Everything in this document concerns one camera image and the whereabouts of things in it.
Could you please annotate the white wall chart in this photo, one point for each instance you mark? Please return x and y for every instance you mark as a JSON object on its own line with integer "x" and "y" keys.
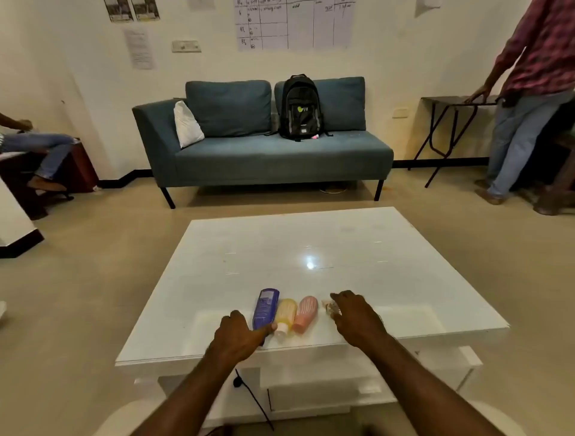
{"x": 292, "y": 22}

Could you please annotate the dark brown wooden furniture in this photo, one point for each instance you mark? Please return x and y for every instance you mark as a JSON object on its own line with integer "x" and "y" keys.
{"x": 76, "y": 170}

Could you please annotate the white pillow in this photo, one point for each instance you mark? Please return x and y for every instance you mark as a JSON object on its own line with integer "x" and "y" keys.
{"x": 187, "y": 125}

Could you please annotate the dark photo poster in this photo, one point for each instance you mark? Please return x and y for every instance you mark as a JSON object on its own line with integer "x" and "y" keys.
{"x": 119, "y": 10}
{"x": 146, "y": 9}

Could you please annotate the person's left forearm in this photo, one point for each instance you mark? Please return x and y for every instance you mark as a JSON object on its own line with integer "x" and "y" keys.
{"x": 188, "y": 395}

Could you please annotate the yellow lotion bottle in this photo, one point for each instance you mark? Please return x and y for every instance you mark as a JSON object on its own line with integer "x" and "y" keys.
{"x": 286, "y": 314}

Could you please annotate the teal sofa back cushion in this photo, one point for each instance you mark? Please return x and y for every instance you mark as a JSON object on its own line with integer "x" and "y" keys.
{"x": 229, "y": 108}
{"x": 343, "y": 103}

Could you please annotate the round white disc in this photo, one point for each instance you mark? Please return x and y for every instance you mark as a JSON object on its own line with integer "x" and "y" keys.
{"x": 333, "y": 187}

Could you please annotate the teal sofa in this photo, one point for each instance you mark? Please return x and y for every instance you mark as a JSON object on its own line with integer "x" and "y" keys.
{"x": 278, "y": 157}

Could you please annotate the small clear bottle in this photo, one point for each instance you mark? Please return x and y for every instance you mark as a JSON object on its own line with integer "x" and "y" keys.
{"x": 331, "y": 307}

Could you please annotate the pink lotion bottle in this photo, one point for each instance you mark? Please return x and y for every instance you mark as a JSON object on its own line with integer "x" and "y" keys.
{"x": 305, "y": 314}

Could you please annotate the white wall socket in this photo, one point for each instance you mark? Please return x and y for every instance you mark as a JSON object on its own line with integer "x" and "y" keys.
{"x": 400, "y": 112}

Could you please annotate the white cabinet with black base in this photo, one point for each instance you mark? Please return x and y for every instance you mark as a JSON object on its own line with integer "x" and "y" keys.
{"x": 13, "y": 220}

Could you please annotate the brown wooden bench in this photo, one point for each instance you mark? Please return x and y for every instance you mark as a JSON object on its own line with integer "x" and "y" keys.
{"x": 557, "y": 179}

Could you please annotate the person's right thumb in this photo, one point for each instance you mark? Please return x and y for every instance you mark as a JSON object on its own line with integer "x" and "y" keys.
{"x": 338, "y": 320}

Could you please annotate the black backpack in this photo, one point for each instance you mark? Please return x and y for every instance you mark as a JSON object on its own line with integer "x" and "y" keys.
{"x": 300, "y": 108}

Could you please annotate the white coffee table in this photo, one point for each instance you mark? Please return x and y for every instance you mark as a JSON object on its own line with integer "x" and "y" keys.
{"x": 314, "y": 251}

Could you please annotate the person's right forearm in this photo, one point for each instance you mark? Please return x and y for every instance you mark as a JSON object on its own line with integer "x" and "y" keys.
{"x": 417, "y": 386}

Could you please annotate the white switch plate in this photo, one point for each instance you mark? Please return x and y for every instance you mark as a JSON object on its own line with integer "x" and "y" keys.
{"x": 186, "y": 46}

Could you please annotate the white paper notice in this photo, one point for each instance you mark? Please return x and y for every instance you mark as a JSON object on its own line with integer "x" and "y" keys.
{"x": 139, "y": 49}

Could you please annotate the person's right hand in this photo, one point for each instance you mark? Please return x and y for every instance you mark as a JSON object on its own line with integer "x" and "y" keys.
{"x": 359, "y": 321}

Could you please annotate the person's left thumb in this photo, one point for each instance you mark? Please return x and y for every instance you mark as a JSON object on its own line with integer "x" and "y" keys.
{"x": 264, "y": 329}

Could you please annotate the person's left hand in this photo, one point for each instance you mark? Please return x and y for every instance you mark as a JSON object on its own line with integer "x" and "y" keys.
{"x": 233, "y": 339}

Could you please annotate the blue lotion bottle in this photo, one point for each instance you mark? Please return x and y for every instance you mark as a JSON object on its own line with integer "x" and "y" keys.
{"x": 265, "y": 307}

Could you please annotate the black folding table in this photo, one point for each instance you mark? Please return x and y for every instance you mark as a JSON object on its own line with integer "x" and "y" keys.
{"x": 442, "y": 121}

